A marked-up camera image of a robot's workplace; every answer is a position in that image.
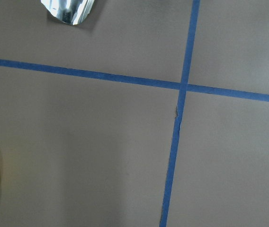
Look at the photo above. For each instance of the steel scoop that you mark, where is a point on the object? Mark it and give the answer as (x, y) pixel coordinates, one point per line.
(71, 12)

